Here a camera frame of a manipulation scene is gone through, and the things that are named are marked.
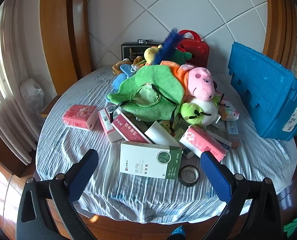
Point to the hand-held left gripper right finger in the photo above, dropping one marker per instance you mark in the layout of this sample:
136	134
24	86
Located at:
216	177

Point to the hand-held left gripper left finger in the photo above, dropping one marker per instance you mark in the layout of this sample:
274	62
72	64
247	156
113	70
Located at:
83	176

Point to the pink flower tissue pack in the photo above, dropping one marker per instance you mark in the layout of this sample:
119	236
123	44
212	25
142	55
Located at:
79	117
203	142

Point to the pink pig plush orange shirt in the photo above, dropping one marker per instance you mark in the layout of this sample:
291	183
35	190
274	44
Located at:
201	82

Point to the blue plastic crate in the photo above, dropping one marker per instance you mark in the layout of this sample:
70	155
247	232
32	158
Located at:
268	90

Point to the green plush cloth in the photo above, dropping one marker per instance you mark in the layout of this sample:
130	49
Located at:
153	85

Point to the striped blue tablecloth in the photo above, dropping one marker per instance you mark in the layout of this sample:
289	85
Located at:
71	155

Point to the black tape roll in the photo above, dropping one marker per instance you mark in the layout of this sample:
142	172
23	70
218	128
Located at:
182	177

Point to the long white box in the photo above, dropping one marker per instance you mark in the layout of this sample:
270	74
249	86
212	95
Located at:
221	138

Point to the white blue medicine box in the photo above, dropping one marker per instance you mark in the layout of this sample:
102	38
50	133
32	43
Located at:
232	127

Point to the pink white medicine box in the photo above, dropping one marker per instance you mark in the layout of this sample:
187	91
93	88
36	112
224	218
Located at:
108	127

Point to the blue shoe cover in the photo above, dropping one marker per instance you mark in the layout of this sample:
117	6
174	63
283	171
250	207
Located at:
177	231

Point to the red pink medicine box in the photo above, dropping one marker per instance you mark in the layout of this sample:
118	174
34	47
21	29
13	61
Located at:
131	130

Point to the green white medicine box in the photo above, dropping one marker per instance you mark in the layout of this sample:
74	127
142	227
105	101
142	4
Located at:
151	160

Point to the white pink tissue pack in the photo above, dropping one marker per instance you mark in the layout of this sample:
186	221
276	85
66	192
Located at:
229	111

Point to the green white round plush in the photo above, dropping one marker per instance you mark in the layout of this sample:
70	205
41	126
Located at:
198	111

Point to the plain white box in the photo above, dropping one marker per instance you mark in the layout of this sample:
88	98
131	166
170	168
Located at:
159	135

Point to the dark wooden cabinet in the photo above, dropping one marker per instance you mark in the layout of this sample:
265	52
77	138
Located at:
6	150

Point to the white plastic bag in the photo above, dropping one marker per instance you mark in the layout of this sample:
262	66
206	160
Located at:
32	92

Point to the pink pig plush blue shirt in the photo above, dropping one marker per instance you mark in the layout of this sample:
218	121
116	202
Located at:
118	81

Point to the brown bear plush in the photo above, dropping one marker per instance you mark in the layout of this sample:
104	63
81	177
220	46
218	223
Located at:
117	68

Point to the dark green plush toy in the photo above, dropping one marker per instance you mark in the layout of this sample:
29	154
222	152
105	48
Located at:
182	56

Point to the red small suitcase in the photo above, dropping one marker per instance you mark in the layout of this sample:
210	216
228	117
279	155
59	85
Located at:
197	48

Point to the pale curtain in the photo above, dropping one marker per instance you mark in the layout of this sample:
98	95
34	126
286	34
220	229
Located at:
8	67

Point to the black printed box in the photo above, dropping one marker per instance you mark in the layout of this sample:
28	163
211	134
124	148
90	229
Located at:
131	50

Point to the yellow plush toy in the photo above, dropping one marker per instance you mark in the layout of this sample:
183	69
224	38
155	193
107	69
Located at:
151	53

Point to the blue feather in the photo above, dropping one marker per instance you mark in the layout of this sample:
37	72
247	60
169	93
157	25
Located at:
168	45

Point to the wooden door frame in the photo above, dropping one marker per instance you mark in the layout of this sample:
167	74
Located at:
276	17
61	30

